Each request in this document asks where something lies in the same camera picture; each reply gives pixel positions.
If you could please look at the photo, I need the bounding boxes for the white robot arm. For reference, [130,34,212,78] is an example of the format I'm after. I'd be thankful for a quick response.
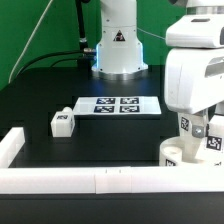
[92,0,224,138]

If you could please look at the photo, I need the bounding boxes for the black cable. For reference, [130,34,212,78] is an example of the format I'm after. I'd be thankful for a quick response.
[15,49,98,78]

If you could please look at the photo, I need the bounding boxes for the white cable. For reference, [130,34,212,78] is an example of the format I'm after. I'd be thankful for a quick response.
[7,0,54,84]

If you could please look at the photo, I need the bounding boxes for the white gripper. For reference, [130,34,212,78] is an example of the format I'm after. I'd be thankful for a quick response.
[164,49,224,138]

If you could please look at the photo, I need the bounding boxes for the white round stool seat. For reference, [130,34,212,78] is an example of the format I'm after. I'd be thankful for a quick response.
[159,137,224,166]

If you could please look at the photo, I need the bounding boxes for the white marker tag board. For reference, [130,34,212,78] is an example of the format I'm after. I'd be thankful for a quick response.
[73,96,161,115]

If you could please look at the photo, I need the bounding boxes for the white U-shaped fence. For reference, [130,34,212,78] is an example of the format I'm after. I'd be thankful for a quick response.
[0,127,224,194]

